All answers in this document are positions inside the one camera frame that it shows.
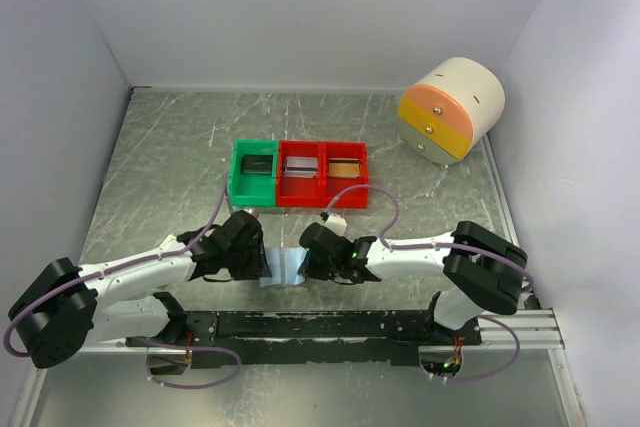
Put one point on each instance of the black card in green bin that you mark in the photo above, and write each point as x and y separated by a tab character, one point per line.
257	164

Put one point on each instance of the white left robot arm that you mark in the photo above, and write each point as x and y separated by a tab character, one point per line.
67	306

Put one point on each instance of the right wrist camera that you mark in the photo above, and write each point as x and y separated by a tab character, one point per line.
335	223

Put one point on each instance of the aluminium frame rail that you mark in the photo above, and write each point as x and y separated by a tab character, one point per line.
531	329

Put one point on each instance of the red plastic bin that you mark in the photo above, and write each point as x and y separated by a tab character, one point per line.
334	186
300	192

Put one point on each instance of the red plastic bin right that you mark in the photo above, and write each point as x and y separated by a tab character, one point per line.
334	186

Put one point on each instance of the silver card in red bin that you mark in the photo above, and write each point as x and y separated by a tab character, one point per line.
300	167

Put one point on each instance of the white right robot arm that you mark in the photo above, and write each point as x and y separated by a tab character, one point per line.
488	273

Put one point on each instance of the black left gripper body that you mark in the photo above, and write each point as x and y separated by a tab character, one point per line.
244	263

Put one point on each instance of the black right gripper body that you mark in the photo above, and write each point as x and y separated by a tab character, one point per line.
313	268

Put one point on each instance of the red plastic bin middle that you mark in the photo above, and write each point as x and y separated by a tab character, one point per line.
300	192

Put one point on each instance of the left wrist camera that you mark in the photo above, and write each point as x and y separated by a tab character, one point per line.
254	213

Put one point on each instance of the orange card in red bin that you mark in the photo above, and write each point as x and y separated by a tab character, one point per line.
346	168

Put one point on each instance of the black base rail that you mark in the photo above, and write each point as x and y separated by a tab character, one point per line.
293	352

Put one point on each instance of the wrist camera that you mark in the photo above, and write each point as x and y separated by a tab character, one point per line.
254	213
335	223

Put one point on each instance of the green plastic bin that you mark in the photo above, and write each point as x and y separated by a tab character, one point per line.
252	190

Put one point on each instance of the round beige drawer cabinet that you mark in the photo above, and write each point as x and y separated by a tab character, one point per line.
447	112

